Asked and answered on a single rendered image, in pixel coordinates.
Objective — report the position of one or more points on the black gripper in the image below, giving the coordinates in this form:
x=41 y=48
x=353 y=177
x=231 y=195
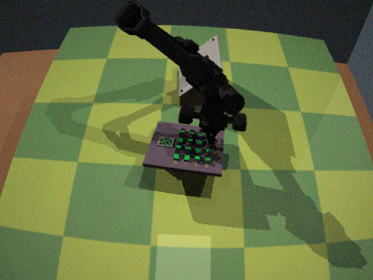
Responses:
x=187 y=113

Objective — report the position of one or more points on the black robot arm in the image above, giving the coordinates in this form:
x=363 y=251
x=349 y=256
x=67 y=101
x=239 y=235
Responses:
x=134 y=19

